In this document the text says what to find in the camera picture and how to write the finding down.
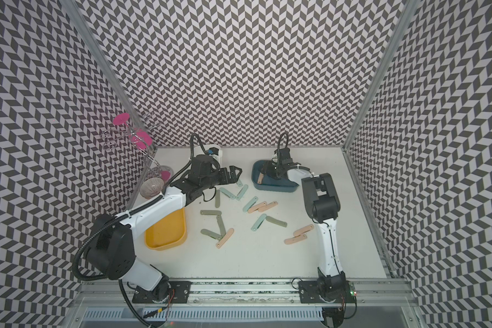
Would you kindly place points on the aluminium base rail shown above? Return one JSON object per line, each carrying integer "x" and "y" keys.
{"x": 289, "y": 292}

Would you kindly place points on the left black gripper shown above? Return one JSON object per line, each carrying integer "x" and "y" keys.
{"x": 234, "y": 178}

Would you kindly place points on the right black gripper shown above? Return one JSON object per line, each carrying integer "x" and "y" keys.
{"x": 268, "y": 165}

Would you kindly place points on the olive knife vertical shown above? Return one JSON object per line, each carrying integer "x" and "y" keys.
{"x": 220, "y": 223}

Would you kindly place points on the olive knife upright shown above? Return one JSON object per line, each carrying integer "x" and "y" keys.
{"x": 217, "y": 199}

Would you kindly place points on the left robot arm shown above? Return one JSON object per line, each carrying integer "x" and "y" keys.
{"x": 109, "y": 251}

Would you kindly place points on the olive knife horizontal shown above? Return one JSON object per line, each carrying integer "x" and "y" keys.
{"x": 210, "y": 212}

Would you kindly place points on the olive knife lower left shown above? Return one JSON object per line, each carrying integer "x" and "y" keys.
{"x": 211, "y": 234}

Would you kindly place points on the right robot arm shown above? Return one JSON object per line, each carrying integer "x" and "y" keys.
{"x": 322, "y": 205}

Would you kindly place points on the mint knife lower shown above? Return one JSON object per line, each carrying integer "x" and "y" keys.
{"x": 258, "y": 222}

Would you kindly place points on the mint knife angled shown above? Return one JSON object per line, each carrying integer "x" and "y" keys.
{"x": 242, "y": 192}

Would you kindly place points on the mint knife centre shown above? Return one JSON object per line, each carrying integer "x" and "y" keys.
{"x": 251, "y": 203}

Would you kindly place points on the yellow storage box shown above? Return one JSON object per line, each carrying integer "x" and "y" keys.
{"x": 170, "y": 232}

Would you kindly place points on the olive knife right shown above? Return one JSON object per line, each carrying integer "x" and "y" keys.
{"x": 277, "y": 222}

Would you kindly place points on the mint knife left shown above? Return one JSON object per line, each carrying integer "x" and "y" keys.
{"x": 227, "y": 193}

